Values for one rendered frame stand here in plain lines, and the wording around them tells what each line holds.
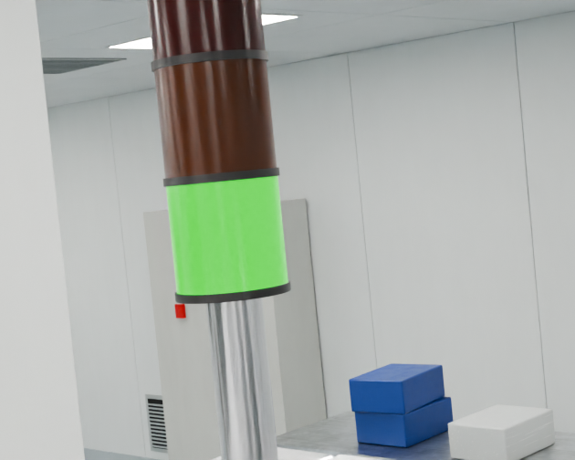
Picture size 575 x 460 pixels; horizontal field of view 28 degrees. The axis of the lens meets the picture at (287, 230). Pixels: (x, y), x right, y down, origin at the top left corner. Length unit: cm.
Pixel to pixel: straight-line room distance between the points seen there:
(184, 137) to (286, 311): 696
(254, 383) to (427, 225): 653
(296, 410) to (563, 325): 193
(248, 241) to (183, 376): 762
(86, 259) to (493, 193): 393
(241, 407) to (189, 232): 8
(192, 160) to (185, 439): 776
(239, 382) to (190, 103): 12
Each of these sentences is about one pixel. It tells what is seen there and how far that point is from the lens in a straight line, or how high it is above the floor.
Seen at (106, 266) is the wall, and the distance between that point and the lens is 926.
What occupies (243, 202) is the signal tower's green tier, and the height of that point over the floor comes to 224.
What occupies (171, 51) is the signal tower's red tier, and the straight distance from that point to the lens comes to 48.
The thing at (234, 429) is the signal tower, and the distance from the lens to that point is 50.
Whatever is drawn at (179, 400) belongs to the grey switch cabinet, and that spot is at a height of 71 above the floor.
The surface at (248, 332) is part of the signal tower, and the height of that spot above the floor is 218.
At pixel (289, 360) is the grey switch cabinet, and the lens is 747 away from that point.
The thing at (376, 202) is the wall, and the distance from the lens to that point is 723.
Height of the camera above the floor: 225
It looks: 3 degrees down
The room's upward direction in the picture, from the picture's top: 6 degrees counter-clockwise
